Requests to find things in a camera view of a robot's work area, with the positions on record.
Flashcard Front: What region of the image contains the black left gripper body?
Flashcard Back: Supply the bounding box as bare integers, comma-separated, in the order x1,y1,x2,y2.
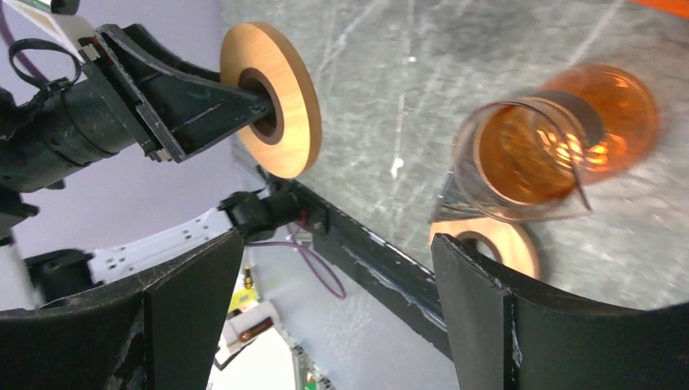
1,80,135,193

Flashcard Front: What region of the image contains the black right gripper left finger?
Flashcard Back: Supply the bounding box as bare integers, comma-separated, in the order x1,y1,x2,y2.
1,231,243,389

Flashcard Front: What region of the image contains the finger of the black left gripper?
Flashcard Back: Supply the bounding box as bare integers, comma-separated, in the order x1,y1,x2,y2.
80,24,275,163

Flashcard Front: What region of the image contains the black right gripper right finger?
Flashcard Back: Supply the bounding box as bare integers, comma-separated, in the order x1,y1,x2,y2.
431,234,688,389

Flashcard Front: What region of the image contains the wooden dripper holder ring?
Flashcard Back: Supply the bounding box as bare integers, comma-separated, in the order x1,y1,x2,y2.
219,21,323,180

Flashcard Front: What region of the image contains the clear glass ribbed dripper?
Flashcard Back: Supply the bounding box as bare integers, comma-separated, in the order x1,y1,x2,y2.
439,98,592,223

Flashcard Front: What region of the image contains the orange glass carafe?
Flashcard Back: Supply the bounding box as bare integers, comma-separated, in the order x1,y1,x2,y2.
476,64,660,206

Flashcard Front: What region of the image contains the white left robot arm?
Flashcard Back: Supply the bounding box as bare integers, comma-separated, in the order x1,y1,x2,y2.
1,22,322,310

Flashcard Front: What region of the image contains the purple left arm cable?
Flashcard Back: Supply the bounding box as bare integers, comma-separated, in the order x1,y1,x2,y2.
247,223,347,301

